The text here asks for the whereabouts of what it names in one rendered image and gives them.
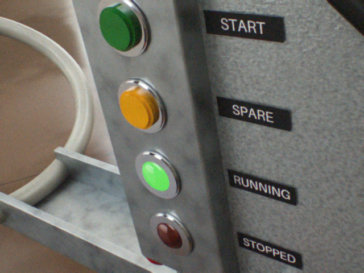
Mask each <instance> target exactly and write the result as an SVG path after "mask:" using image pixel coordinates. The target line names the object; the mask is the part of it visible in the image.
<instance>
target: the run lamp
mask: <svg viewBox="0 0 364 273"><path fill-rule="evenodd" d="M142 172H143V176H144V178H145V180H146V182H148V184H149V185H150V186H152V187H153V188H155V189H157V190H159V191H165V190H167V189H168V188H169V179H168V176H167V175H166V173H165V172H164V171H163V170H162V168H160V167H159V166H158V165H157V164H155V163H152V162H147V163H144V165H143V168H142Z"/></svg>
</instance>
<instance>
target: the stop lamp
mask: <svg viewBox="0 0 364 273"><path fill-rule="evenodd" d="M157 232H158V235H159V238H160V239H161V241H162V242H163V243H164V244H165V245H167V246H168V247H170V248H173V249H180V248H181V247H182V245H183V241H182V238H181V236H180V234H179V233H178V232H177V231H176V229H174V228H173V227H172V226H171V225H169V224H166V223H159V224H158V227H157Z"/></svg>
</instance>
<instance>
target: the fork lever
mask: <svg viewBox="0 0 364 273"><path fill-rule="evenodd" d="M54 153H55V156H56V160H59V161H61V162H62V163H63V164H64V165H65V166H66V168H67V170H68V173H69V175H68V177H67V178H66V179H65V181H64V182H63V183H62V184H61V185H60V186H59V187H58V188H56V189H55V190H54V191H53V192H52V193H51V194H50V195H49V196H47V197H46V198H45V199H44V200H42V201H41V202H39V203H38V204H36V205H35V206H33V207H32V206H29V205H27V204H25V203H23V202H21V201H19V200H17V199H14V198H12V197H10V196H8V195H6V194H4V193H2V192H0V210H1V211H2V212H3V214H4V215H5V217H6V222H5V223H3V225H5V226H7V227H9V228H11V229H13V230H15V231H17V232H19V233H21V234H23V235H25V236H26V237H29V238H31V239H34V240H36V241H38V242H40V243H41V244H43V245H45V246H47V247H49V248H51V249H53V250H55V251H57V252H59V253H61V254H63V255H65V256H66V257H68V258H71V259H73V260H75V261H76V262H79V263H81V264H83V265H84V266H86V267H88V268H90V269H92V270H94V271H96V272H98V273H177V271H176V270H174V269H172V268H170V267H167V266H165V265H161V266H160V265H156V264H153V263H151V262H150V261H149V260H148V259H147V258H146V257H144V256H143V255H142V253H141V250H140V246H139V242H138V238H137V234H136V231H135V227H134V224H133V219H132V217H131V213H130V209H129V205H128V202H127V198H126V195H125V190H124V188H123V184H122V180H121V177H120V174H119V170H118V167H115V166H112V165H109V164H107V163H104V162H101V161H99V160H95V159H92V158H90V157H87V156H84V155H81V154H78V153H76V152H73V151H70V150H67V149H65V148H62V147H58V148H57V149H55V150H54Z"/></svg>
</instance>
